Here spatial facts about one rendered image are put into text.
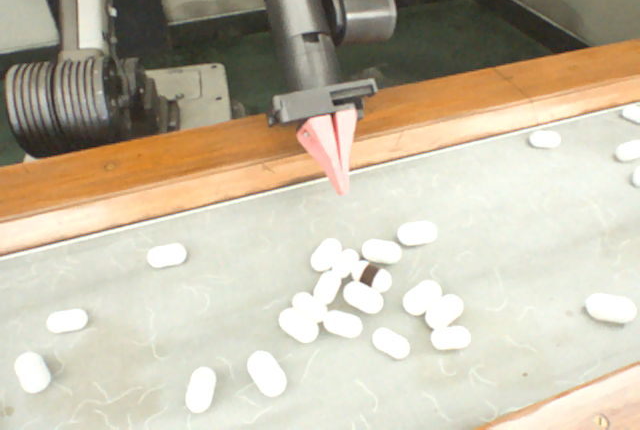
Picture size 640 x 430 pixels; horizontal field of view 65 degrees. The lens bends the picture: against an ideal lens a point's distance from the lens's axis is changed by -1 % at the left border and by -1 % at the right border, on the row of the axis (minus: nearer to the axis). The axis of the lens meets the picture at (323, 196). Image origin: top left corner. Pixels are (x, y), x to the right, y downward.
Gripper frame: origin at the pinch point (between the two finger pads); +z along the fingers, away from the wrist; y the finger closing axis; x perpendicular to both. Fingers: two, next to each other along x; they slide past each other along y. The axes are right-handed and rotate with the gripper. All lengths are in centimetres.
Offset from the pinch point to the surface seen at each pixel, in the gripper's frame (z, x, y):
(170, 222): -0.9, 6.5, -16.7
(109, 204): -4.2, 6.9, -22.2
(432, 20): -86, 177, 122
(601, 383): 19.6, -14.7, 11.0
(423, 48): -67, 160, 103
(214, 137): -9.7, 10.7, -10.1
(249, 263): 5.0, 1.3, -10.3
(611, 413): 21.1, -16.0, 10.1
